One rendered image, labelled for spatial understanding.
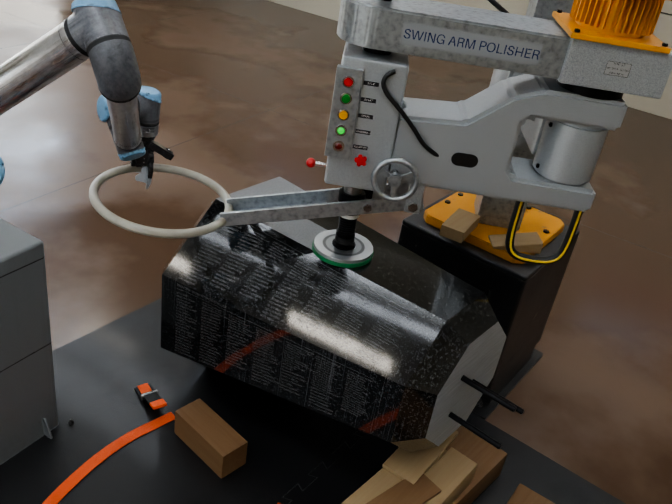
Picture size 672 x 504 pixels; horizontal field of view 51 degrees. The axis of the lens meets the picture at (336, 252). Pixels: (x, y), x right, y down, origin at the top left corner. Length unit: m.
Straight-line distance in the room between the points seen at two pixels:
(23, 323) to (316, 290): 1.00
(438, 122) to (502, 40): 0.30
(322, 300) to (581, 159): 0.95
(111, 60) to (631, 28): 1.42
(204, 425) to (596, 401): 1.86
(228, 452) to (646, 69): 1.89
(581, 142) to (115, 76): 1.37
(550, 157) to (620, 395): 1.72
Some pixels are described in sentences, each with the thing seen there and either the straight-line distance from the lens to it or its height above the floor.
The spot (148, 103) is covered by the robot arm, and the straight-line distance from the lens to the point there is 2.59.
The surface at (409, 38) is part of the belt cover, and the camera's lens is 2.13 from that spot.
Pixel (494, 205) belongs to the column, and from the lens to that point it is 3.10.
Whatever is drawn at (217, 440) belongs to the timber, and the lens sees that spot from 2.79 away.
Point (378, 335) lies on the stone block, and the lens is 2.34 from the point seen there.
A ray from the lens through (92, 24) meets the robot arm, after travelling 2.01.
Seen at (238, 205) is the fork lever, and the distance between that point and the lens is 2.56.
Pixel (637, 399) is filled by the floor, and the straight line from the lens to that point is 3.80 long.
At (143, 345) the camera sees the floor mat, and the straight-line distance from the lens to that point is 3.39.
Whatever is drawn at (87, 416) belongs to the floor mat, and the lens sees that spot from 3.07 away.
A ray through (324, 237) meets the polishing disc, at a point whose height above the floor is 0.90.
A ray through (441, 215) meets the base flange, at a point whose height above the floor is 0.78.
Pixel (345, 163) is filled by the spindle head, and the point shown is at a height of 1.25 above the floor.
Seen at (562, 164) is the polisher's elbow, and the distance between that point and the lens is 2.34.
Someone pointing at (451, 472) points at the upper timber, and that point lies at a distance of 2.71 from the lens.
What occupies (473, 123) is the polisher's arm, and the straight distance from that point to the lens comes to 2.23.
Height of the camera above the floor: 2.16
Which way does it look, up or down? 31 degrees down
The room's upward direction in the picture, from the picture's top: 9 degrees clockwise
